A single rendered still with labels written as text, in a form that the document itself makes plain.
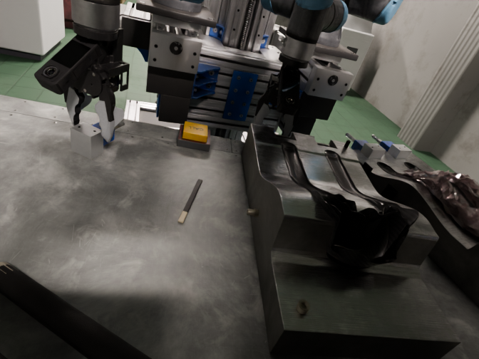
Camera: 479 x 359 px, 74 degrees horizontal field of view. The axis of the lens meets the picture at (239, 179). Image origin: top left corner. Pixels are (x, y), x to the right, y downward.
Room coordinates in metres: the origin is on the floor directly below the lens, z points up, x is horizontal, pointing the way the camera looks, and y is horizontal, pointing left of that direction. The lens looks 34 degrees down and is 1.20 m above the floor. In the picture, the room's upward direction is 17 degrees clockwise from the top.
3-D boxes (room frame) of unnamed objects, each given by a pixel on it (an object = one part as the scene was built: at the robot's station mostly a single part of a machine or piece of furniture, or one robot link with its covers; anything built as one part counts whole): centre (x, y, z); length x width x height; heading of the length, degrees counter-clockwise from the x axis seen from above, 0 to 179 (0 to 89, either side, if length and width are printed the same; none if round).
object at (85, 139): (0.57, 0.31, 0.83); 0.13 x 0.05 x 0.05; 169
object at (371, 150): (0.87, -0.31, 0.85); 0.13 x 0.05 x 0.05; 31
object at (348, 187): (0.52, -0.18, 0.92); 0.35 x 0.16 x 0.09; 14
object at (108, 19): (0.55, 0.32, 1.07); 0.08 x 0.08 x 0.05
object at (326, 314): (0.50, -0.17, 0.87); 0.50 x 0.26 x 0.14; 14
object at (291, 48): (0.79, -0.03, 1.07); 0.08 x 0.08 x 0.05
